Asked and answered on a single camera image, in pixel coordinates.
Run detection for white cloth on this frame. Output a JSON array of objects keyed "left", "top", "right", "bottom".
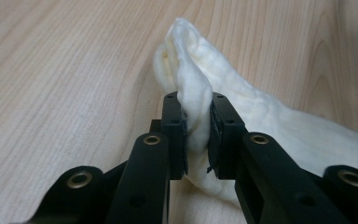
[{"left": 152, "top": 17, "right": 358, "bottom": 209}]

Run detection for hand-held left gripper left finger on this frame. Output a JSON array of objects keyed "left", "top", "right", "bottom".
[{"left": 150, "top": 91, "right": 189, "bottom": 181}]

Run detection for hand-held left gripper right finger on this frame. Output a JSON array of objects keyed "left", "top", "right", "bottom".
[{"left": 206, "top": 91, "right": 249, "bottom": 181}]

